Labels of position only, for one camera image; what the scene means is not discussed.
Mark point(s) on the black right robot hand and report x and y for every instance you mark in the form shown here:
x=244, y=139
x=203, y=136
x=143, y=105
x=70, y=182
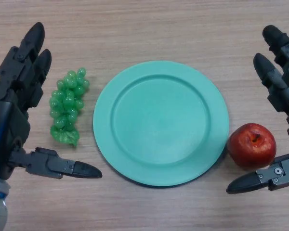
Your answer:
x=283, y=79

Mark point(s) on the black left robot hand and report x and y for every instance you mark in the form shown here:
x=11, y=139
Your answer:
x=9, y=115

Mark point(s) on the red apple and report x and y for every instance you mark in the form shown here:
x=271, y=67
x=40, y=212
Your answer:
x=251, y=145

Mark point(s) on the green round plate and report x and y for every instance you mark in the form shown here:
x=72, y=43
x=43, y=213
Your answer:
x=161, y=124

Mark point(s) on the green grape bunch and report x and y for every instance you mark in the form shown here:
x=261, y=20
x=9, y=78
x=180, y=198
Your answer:
x=67, y=103

